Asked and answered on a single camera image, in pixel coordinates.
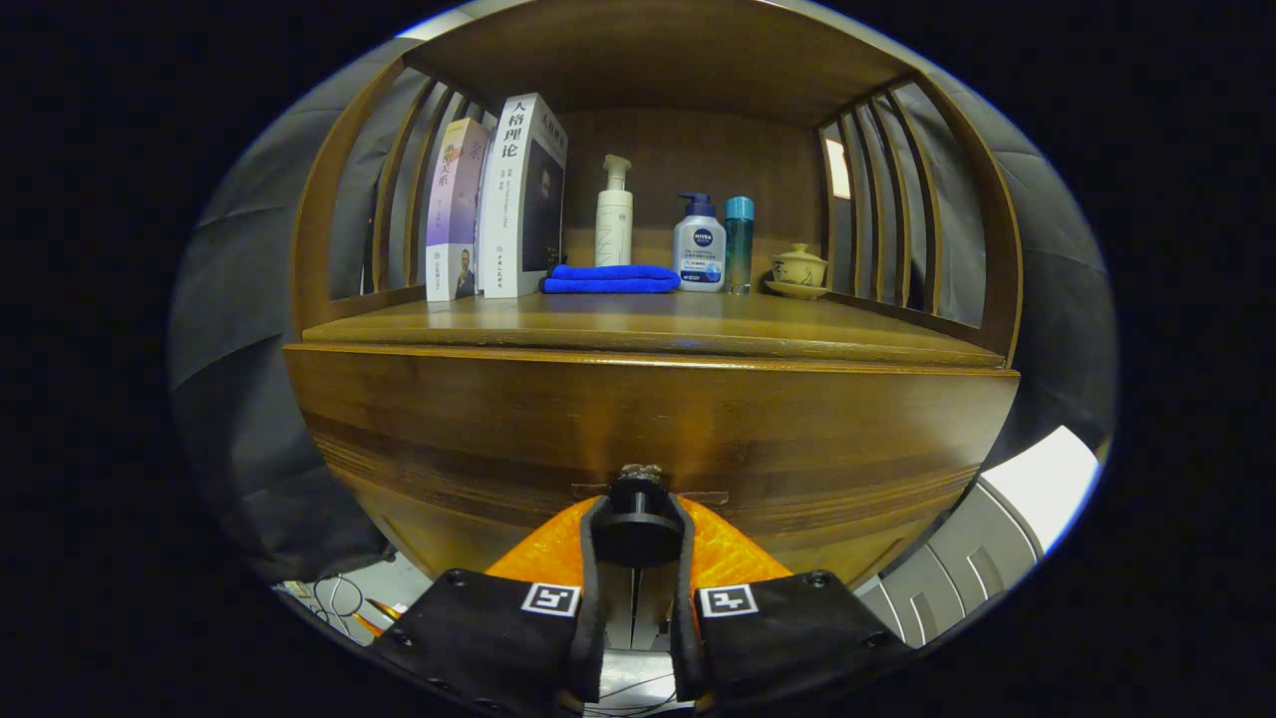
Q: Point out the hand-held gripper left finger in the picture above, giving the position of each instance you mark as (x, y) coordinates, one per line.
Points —
(588, 618)

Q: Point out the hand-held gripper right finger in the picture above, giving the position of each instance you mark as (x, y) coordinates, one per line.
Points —
(686, 618)

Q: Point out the black drawer knob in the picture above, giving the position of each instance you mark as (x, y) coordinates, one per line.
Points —
(638, 529)

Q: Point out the wooden drawer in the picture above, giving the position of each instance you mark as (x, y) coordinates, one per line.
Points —
(498, 429)

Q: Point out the wooden countertop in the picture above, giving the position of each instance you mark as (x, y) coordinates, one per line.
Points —
(698, 324)

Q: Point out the brown wooden cabinet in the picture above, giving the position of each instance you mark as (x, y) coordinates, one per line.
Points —
(698, 150)

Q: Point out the blue folded cloth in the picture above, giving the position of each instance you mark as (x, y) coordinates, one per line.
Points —
(610, 279)

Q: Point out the white bottle blue pump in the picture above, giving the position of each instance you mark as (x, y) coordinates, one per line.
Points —
(699, 259)

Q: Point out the cream lidded teacup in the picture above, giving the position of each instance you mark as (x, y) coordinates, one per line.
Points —
(798, 271)

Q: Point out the teal glass bottle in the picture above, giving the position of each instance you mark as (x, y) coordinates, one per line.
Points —
(739, 249)

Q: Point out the white book with portrait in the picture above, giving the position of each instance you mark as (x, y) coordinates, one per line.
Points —
(508, 199)

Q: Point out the purple book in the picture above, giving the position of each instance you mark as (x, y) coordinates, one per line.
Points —
(454, 199)

